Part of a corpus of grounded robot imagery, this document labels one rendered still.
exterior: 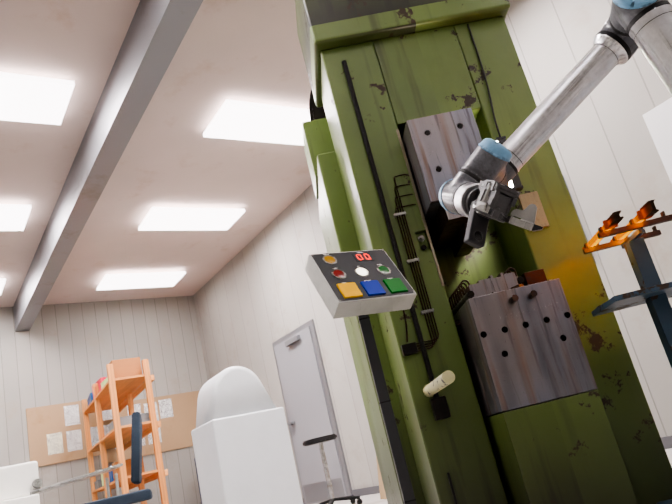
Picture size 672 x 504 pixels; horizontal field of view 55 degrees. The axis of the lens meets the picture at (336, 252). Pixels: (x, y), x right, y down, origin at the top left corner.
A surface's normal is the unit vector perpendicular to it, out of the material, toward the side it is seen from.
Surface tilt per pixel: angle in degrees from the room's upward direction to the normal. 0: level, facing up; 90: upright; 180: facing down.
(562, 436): 90
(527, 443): 90
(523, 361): 90
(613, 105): 90
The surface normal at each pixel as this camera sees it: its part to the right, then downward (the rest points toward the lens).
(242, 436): 0.48, -0.37
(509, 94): 0.01, -0.31
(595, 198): -0.83, 0.02
